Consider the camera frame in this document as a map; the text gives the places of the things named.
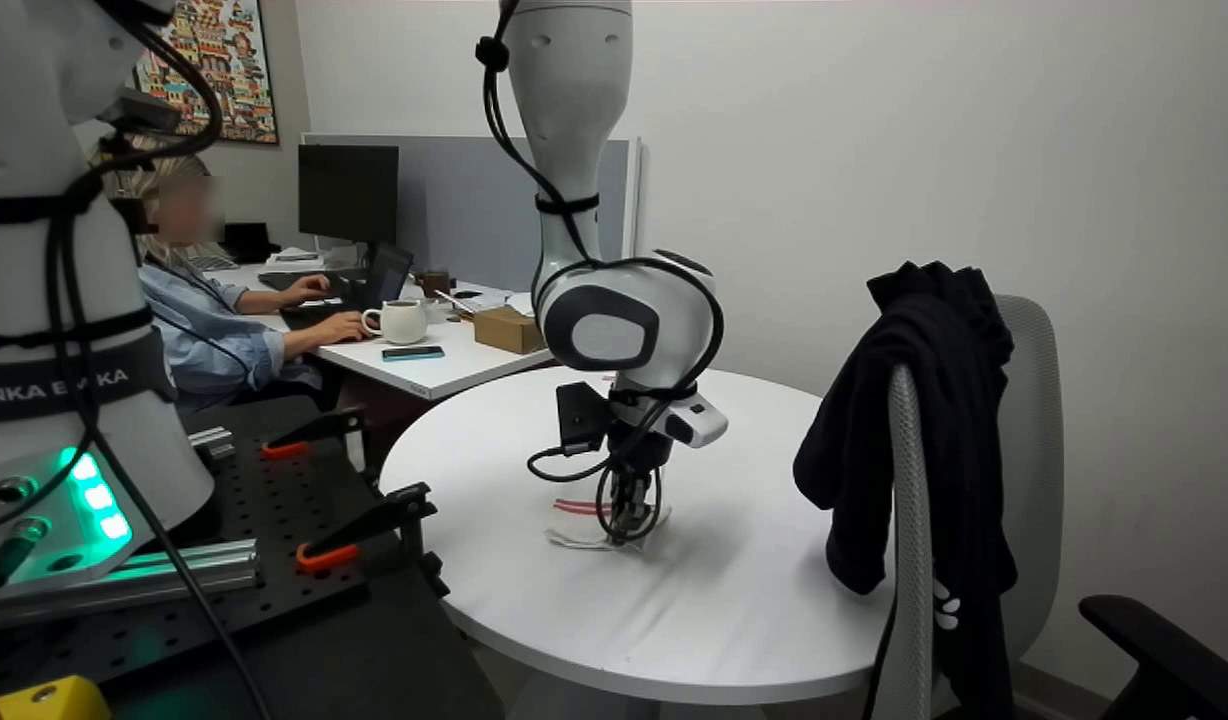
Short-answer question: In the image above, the black jacket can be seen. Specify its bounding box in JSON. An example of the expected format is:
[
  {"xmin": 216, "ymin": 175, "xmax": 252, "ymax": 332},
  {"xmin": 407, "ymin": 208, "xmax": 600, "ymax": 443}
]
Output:
[{"xmin": 789, "ymin": 259, "xmax": 1022, "ymax": 720}]

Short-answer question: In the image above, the seated person blue shirt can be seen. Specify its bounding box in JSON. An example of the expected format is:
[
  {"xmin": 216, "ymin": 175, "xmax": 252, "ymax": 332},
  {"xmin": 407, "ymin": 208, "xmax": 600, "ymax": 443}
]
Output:
[{"xmin": 132, "ymin": 155, "xmax": 375, "ymax": 414}]

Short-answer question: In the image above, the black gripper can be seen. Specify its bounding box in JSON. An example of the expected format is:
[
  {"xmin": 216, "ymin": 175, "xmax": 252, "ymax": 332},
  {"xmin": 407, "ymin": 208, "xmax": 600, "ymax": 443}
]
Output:
[{"xmin": 593, "ymin": 395, "xmax": 674, "ymax": 548}]

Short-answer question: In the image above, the yellow block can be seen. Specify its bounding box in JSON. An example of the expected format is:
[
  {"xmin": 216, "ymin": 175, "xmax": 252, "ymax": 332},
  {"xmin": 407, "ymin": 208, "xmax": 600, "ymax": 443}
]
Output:
[{"xmin": 0, "ymin": 672, "xmax": 117, "ymax": 720}]

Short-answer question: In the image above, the black computer monitor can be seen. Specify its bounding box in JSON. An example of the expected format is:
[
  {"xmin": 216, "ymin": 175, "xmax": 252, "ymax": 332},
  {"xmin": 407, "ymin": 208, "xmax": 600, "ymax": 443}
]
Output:
[{"xmin": 297, "ymin": 140, "xmax": 402, "ymax": 251}]

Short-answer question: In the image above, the grey mesh office chair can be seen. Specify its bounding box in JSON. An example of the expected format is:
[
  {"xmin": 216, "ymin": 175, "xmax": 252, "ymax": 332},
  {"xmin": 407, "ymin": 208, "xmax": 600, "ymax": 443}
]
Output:
[{"xmin": 876, "ymin": 293, "xmax": 1067, "ymax": 720}]

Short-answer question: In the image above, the black laptop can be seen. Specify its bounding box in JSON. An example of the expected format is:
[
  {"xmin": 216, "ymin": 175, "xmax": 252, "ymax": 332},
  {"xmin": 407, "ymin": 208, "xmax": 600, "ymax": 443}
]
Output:
[{"xmin": 349, "ymin": 245, "xmax": 419, "ymax": 314}]

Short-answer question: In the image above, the colourful wall poster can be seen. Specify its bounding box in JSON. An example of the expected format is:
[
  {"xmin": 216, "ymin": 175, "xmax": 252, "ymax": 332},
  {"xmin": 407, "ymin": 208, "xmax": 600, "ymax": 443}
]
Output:
[{"xmin": 127, "ymin": 0, "xmax": 285, "ymax": 153}]

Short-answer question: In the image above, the grey desk partition panel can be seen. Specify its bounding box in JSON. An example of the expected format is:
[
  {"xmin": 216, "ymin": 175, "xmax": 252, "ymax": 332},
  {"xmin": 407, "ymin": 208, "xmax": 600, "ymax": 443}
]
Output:
[{"xmin": 394, "ymin": 133, "xmax": 644, "ymax": 293}]

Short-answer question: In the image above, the black orange-tipped clamp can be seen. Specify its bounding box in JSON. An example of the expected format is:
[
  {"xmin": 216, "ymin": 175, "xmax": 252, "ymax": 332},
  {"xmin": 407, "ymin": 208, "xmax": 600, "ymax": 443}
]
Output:
[
  {"xmin": 286, "ymin": 482, "xmax": 438, "ymax": 579},
  {"xmin": 255, "ymin": 406, "xmax": 369, "ymax": 464}
]

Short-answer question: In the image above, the white towel with red stripes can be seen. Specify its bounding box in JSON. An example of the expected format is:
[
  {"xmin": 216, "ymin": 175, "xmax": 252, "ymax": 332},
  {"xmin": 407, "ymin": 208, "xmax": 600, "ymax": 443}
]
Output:
[{"xmin": 545, "ymin": 490, "xmax": 674, "ymax": 557}]

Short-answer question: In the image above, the white coffee cup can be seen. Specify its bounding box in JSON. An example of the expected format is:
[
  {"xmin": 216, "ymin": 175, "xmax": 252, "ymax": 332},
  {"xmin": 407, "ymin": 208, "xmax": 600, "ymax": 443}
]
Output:
[{"xmin": 360, "ymin": 299, "xmax": 431, "ymax": 349}]

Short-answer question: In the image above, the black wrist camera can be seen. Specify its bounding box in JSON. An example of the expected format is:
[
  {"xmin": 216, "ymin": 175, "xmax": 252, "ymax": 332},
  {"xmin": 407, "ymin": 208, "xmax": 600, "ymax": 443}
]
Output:
[{"xmin": 551, "ymin": 381, "xmax": 613, "ymax": 452}]

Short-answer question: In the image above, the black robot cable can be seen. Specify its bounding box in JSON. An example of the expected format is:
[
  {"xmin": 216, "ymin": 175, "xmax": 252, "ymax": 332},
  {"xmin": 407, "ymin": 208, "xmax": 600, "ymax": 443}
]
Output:
[{"xmin": 473, "ymin": 0, "xmax": 728, "ymax": 490}]

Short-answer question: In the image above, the silver aluminium rail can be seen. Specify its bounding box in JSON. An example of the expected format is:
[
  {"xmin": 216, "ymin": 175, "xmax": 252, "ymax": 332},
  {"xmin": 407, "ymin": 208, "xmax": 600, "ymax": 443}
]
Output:
[{"xmin": 0, "ymin": 538, "xmax": 262, "ymax": 629}]

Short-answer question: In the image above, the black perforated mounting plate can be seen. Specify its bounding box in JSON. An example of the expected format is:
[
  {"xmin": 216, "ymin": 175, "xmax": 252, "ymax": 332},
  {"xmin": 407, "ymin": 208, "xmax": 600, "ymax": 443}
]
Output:
[{"xmin": 0, "ymin": 395, "xmax": 443, "ymax": 677}]

